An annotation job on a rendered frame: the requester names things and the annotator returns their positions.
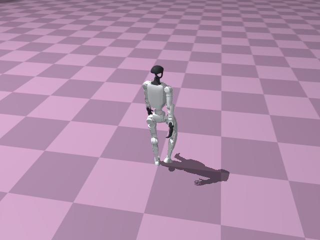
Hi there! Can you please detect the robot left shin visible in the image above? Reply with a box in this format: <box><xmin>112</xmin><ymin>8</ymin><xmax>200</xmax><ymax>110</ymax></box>
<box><xmin>151</xmin><ymin>138</ymin><xmax>159</xmax><ymax>161</ymax></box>

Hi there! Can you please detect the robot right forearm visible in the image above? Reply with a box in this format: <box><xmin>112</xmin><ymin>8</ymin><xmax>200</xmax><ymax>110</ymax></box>
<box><xmin>167</xmin><ymin>104</ymin><xmax>175</xmax><ymax>126</ymax></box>

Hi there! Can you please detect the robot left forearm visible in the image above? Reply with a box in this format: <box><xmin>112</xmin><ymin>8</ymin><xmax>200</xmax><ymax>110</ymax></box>
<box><xmin>144</xmin><ymin>95</ymin><xmax>151</xmax><ymax>109</ymax></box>

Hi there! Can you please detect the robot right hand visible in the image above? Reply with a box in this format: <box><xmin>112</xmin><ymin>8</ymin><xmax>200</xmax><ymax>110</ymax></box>
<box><xmin>166</xmin><ymin>122</ymin><xmax>174</xmax><ymax>138</ymax></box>

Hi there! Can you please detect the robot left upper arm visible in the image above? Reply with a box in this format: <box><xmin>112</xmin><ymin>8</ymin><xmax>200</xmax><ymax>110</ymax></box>
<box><xmin>142</xmin><ymin>80</ymin><xmax>150</xmax><ymax>100</ymax></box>

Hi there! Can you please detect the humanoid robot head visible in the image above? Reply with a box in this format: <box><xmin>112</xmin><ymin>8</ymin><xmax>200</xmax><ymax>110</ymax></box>
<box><xmin>150</xmin><ymin>65</ymin><xmax>164</xmax><ymax>86</ymax></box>

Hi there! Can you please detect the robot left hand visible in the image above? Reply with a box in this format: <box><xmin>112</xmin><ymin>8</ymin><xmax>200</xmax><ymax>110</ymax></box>
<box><xmin>146</xmin><ymin>107</ymin><xmax>153</xmax><ymax>115</ymax></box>

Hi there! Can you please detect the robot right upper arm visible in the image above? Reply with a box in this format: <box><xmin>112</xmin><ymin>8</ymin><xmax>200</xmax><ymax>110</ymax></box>
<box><xmin>163</xmin><ymin>85</ymin><xmax>173</xmax><ymax>110</ymax></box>

